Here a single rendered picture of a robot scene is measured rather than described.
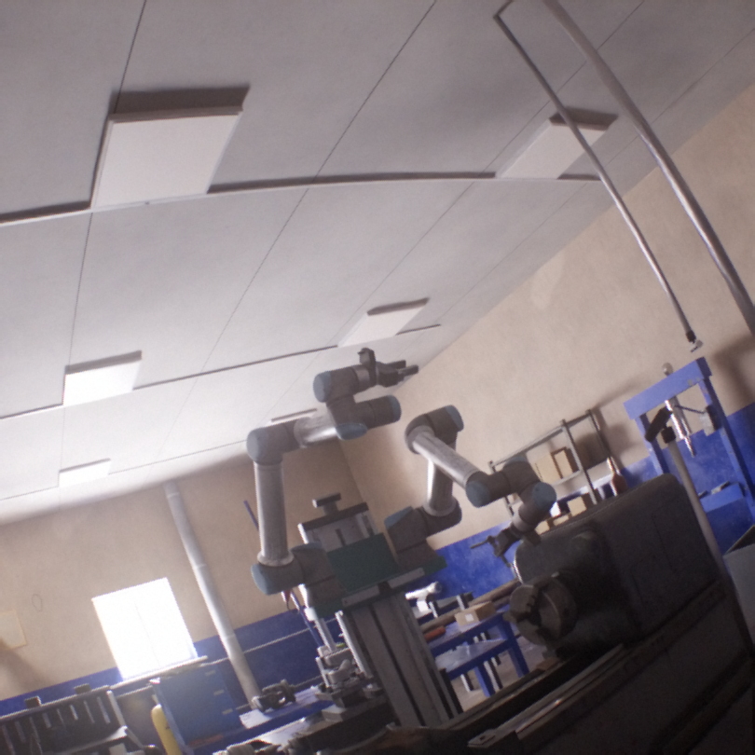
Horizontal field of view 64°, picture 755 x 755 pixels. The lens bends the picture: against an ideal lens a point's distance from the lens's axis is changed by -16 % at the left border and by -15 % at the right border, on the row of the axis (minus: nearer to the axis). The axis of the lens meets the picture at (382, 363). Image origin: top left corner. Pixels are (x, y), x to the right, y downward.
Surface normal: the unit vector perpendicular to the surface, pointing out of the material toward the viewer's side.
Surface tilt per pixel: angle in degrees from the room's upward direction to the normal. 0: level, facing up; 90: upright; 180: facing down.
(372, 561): 90
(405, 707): 90
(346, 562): 90
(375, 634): 90
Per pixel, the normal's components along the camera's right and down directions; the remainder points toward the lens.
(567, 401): -0.81, 0.18
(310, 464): 0.44, -0.42
